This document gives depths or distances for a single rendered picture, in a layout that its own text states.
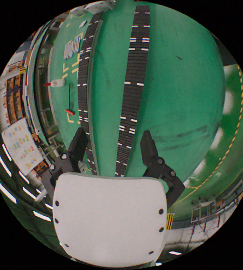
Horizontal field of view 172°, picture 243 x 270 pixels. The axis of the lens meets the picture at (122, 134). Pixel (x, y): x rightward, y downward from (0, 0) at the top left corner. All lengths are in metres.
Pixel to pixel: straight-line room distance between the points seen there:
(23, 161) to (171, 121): 3.25
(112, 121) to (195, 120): 0.29
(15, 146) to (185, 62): 3.18
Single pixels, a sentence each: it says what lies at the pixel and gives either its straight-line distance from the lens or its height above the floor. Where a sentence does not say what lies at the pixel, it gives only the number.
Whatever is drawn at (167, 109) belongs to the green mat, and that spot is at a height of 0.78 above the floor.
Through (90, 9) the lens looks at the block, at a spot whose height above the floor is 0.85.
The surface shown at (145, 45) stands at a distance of 0.26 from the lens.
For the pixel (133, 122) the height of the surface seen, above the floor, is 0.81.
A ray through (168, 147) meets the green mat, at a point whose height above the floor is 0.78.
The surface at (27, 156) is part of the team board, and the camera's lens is 3.11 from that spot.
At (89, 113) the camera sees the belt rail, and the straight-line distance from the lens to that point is 0.34.
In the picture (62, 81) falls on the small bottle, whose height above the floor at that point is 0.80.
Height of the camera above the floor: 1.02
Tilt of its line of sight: 55 degrees down
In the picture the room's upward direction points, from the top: 141 degrees counter-clockwise
